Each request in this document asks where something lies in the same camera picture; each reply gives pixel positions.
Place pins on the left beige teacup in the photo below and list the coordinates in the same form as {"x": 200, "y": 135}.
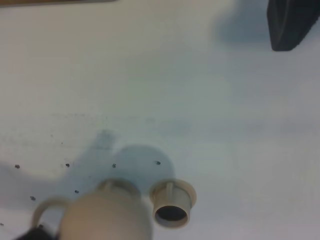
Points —
{"x": 172, "y": 201}

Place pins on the beige teacup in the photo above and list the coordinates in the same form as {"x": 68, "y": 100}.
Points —
{"x": 172, "y": 201}
{"x": 120, "y": 187}

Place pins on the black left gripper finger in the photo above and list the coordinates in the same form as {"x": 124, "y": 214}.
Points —
{"x": 289, "y": 21}

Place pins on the right beige teacup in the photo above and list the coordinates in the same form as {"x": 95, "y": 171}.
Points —
{"x": 120, "y": 187}

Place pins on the beige teapot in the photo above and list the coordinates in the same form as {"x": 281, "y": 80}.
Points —
{"x": 100, "y": 215}

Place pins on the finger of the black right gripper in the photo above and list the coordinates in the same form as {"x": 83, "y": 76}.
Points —
{"x": 37, "y": 233}

